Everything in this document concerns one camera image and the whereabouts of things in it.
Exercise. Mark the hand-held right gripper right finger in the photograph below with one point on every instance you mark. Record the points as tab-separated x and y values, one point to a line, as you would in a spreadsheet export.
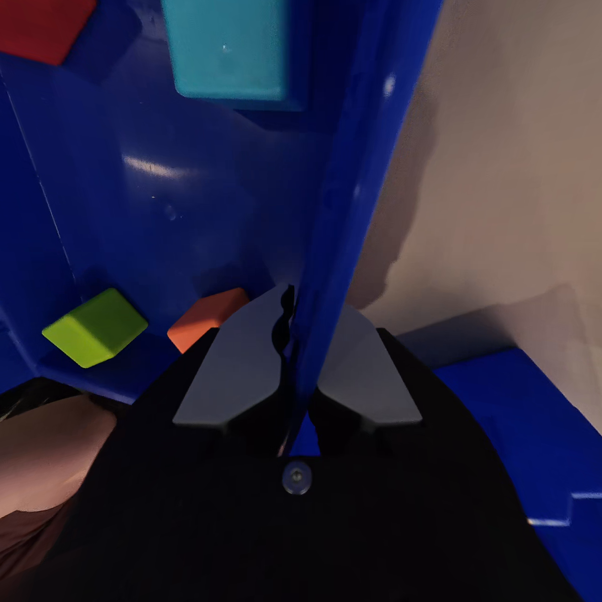
371	376

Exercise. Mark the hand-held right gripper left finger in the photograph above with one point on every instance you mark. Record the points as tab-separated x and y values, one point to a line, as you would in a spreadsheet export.
235	371

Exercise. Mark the orange cube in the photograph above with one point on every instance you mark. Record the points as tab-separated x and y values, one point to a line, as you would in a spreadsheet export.
202	320

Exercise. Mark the green cube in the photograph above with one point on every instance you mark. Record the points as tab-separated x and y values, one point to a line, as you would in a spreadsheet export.
94	329

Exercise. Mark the blue plastic bin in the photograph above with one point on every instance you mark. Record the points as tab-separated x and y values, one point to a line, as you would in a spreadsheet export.
526	423
188	211

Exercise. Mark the light blue cube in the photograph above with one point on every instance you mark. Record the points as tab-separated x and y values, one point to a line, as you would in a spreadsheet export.
225	47

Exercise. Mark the red cube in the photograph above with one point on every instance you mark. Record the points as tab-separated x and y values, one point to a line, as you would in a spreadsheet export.
37	28

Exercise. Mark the person's left forearm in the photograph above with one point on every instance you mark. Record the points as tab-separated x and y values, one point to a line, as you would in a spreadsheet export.
42	456

